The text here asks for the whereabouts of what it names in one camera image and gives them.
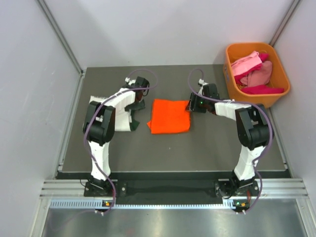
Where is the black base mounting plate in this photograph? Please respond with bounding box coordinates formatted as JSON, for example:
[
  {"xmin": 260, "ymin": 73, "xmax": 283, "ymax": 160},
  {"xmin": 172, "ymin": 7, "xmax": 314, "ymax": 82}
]
[{"xmin": 83, "ymin": 177, "xmax": 260, "ymax": 204}]

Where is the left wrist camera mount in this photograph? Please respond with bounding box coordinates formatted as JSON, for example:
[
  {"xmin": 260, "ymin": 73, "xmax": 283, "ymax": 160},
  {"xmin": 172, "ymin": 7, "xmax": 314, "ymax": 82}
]
[{"xmin": 124, "ymin": 77, "xmax": 136, "ymax": 88}]

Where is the magenta t-shirt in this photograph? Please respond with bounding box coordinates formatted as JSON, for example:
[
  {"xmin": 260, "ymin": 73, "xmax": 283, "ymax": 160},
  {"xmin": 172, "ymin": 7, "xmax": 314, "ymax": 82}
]
[{"xmin": 234, "ymin": 53, "xmax": 284, "ymax": 95}]

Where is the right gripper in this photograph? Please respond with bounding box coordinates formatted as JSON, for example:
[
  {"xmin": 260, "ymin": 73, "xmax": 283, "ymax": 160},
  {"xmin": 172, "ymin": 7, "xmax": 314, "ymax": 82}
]
[{"xmin": 185, "ymin": 92, "xmax": 209, "ymax": 114}]

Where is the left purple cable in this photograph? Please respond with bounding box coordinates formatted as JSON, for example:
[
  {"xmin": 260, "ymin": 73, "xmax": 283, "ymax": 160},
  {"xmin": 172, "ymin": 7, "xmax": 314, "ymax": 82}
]
[{"xmin": 83, "ymin": 69, "xmax": 158, "ymax": 214}]

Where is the aluminium frame extrusion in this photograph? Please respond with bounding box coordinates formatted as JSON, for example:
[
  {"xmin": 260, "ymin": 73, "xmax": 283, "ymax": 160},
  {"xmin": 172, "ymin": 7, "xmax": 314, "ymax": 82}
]
[{"xmin": 40, "ymin": 178, "xmax": 308, "ymax": 199}]

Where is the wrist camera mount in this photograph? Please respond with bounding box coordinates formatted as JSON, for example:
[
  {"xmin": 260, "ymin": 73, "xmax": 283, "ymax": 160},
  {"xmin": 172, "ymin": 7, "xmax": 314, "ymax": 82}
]
[
  {"xmin": 124, "ymin": 77, "xmax": 136, "ymax": 88},
  {"xmin": 198, "ymin": 79, "xmax": 208, "ymax": 95}
]

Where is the salmon pink t-shirt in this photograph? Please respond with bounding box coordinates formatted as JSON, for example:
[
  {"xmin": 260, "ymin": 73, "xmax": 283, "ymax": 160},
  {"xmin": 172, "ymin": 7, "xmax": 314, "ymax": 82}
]
[{"xmin": 240, "ymin": 61, "xmax": 273, "ymax": 87}]

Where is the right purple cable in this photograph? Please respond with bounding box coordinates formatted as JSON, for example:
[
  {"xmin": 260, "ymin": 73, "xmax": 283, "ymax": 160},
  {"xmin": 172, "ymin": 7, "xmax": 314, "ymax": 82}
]
[{"xmin": 187, "ymin": 68, "xmax": 275, "ymax": 214}]

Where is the dark green folded t-shirt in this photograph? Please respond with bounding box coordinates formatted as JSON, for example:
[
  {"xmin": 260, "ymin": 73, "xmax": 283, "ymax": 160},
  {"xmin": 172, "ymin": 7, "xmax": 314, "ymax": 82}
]
[{"xmin": 129, "ymin": 110, "xmax": 140, "ymax": 131}]

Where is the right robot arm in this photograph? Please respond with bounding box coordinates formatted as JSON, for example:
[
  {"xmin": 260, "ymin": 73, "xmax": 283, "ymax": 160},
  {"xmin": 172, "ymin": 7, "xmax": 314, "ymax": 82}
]
[{"xmin": 186, "ymin": 79, "xmax": 274, "ymax": 198}]

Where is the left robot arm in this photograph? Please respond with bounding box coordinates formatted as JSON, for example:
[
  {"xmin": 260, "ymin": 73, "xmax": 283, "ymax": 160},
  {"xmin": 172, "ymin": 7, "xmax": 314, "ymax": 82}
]
[{"xmin": 82, "ymin": 77, "xmax": 150, "ymax": 197}]

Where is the orange plastic basket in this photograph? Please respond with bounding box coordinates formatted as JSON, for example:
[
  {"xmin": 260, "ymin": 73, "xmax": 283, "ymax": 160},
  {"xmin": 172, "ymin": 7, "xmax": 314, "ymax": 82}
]
[{"xmin": 223, "ymin": 42, "xmax": 291, "ymax": 108}]

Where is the purple cable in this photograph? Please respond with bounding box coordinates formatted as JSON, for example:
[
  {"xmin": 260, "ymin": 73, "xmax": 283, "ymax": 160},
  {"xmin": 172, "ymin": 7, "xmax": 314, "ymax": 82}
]
[
  {"xmin": 83, "ymin": 69, "xmax": 158, "ymax": 214},
  {"xmin": 187, "ymin": 68, "xmax": 275, "ymax": 214}
]

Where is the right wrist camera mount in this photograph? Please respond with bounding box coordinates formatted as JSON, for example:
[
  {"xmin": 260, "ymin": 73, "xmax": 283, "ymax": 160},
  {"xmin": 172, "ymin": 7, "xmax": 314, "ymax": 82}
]
[{"xmin": 198, "ymin": 79, "xmax": 208, "ymax": 95}]

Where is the light pink t-shirt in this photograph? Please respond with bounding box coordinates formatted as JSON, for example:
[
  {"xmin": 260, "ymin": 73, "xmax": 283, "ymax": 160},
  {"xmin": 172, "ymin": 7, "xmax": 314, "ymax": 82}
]
[{"xmin": 231, "ymin": 51, "xmax": 262, "ymax": 76}]

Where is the slotted cable duct rail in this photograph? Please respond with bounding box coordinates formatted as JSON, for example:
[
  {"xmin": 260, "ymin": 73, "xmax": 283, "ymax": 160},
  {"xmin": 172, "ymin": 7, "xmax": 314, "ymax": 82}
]
[{"xmin": 49, "ymin": 197, "xmax": 247, "ymax": 209}]

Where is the orange t-shirt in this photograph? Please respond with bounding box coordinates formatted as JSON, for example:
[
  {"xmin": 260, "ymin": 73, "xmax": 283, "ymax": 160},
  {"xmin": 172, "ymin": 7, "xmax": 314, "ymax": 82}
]
[{"xmin": 147, "ymin": 99, "xmax": 191, "ymax": 134}]

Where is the white printed folded t-shirt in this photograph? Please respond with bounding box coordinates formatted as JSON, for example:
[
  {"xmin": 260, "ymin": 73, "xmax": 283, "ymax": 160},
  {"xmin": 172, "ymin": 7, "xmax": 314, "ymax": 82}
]
[{"xmin": 89, "ymin": 94, "xmax": 133, "ymax": 132}]

